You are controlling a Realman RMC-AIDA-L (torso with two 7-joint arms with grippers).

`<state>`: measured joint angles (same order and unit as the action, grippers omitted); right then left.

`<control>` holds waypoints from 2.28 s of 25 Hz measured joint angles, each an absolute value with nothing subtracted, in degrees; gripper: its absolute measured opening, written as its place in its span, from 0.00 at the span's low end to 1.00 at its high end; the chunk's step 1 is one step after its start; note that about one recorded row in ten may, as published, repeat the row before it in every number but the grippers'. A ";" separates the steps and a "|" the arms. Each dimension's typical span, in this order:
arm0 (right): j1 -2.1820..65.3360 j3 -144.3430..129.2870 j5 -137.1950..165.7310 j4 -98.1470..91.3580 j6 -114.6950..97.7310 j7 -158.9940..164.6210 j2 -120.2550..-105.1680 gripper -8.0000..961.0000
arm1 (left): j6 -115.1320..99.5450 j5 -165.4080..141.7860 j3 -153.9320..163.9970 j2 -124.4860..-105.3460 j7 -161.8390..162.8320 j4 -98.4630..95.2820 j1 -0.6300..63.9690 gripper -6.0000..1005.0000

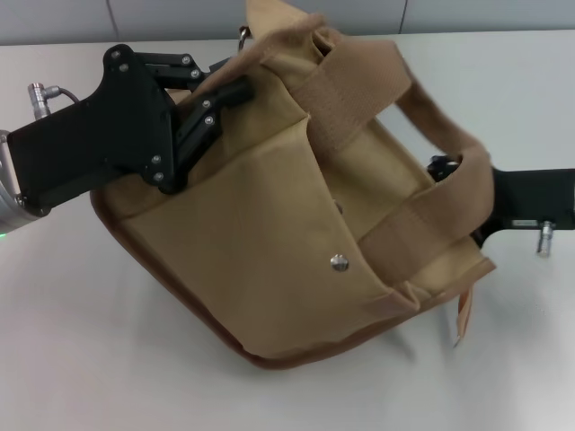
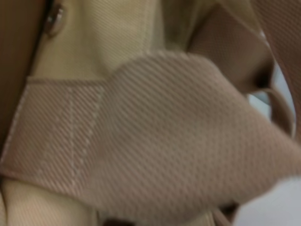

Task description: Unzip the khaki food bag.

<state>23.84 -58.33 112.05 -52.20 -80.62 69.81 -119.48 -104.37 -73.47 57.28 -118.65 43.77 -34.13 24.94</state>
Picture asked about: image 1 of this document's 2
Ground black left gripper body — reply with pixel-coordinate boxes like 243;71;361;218
5;44;177;217

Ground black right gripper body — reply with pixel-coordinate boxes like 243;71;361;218
426;152;575;251

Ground khaki canvas food bag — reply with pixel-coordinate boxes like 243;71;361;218
88;0;498;372

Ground right wrist connector cable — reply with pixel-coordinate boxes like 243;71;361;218
535;219;557;258

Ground wrist connector cable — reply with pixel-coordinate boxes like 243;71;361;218
27;81;85;120
535;219;557;258

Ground left wrist connector cable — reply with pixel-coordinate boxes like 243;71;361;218
27;81;85;120

